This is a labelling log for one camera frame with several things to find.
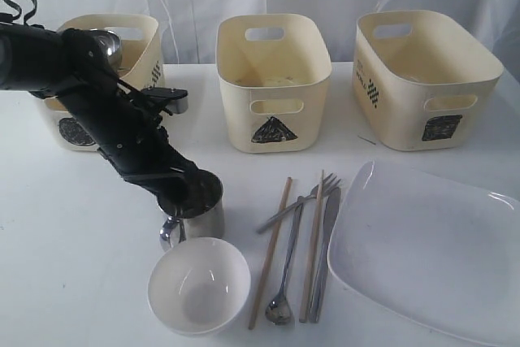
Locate wooden chopstick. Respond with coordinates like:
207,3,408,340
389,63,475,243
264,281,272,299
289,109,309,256
248,176,293,331
298,171,324,323

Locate cream bin with square mark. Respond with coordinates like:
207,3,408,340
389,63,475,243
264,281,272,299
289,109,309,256
352,10,504,151

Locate steel fork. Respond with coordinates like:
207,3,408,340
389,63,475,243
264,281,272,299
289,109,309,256
255,174,341,234

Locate stainless steel bowl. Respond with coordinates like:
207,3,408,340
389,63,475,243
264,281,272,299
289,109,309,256
88,28,123,72

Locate white ceramic bowl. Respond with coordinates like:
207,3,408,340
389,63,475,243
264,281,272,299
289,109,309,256
147,237,251,337

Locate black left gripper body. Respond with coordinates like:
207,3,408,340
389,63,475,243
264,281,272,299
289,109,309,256
60,76,189,184

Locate long steel spoon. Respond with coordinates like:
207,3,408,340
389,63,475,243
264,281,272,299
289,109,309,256
265,204,304,326

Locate steel mug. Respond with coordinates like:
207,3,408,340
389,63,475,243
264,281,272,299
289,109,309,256
158,170,225,251

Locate cream bin with circle mark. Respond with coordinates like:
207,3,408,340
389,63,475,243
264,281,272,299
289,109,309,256
37,14,165,152

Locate left wooden chopstick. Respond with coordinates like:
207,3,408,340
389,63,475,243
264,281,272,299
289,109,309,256
248,176,293,331

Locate cream bin with triangle mark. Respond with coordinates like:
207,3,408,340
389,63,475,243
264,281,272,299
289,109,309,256
215,14,332,154

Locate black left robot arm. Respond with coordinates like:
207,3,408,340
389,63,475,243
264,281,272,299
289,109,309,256
1,24,210,213

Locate right wooden chopstick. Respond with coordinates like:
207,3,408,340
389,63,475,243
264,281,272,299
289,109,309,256
298,171,324,323

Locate white rectangular plate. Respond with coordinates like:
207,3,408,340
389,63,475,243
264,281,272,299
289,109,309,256
327,161,519,346

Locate steel table knife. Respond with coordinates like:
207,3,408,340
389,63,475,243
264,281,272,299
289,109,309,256
309,187,341,323

